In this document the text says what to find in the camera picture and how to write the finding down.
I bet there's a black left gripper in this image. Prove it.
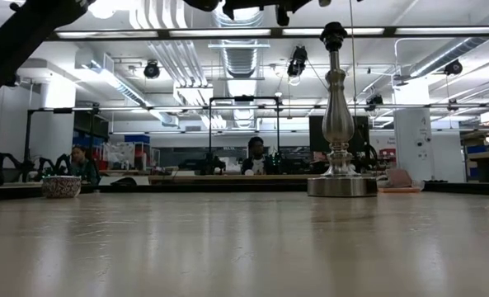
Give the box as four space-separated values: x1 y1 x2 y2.
222 0 324 27

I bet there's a silver table lamp base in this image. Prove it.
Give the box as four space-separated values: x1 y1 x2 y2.
307 21 379 198

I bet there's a black monitor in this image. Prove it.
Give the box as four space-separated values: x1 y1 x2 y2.
308 115 371 154

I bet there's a person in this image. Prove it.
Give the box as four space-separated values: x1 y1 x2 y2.
240 136 279 176
69 144 102 186

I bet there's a white pillar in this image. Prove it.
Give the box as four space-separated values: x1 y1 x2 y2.
393 107 434 185

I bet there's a blue storage bin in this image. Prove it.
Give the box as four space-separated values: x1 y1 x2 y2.
124 134 151 145

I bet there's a wooden workbench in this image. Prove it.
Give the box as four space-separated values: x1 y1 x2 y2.
466 150 489 184

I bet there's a small patterned bowl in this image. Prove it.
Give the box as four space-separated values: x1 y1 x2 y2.
41 176 82 200

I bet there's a black ceiling-hung camera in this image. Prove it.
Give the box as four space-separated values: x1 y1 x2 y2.
287 45 309 78
443 59 464 78
365 94 384 112
143 59 162 81

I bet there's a black aluminium table frame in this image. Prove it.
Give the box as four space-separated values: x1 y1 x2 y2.
0 181 489 203

